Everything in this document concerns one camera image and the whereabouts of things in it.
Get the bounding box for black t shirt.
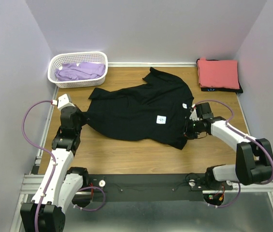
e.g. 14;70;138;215
196;58;244;94
83;68;194;150

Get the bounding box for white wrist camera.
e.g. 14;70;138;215
57;94;75;111
189;108;199;121

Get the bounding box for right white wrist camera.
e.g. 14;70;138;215
189;108;199;121

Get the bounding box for folded black t shirt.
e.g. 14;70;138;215
196;58;244;94

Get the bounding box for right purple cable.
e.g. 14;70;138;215
191;99;273;186

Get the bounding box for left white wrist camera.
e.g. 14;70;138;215
57;94;75;111

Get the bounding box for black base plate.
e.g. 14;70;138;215
71;173;241;208

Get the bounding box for folded red t shirt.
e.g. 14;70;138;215
197;57;240;90

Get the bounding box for purple t shirt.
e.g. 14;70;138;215
55;61;106;82

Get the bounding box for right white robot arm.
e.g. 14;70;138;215
184;101;273;189

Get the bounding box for aluminium frame rail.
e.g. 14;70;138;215
20;174;44;195

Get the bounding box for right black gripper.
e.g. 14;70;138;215
176;116;202;140

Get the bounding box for white plastic laundry basket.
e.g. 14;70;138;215
47;51;108;88

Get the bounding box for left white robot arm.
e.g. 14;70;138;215
20;103;89;232

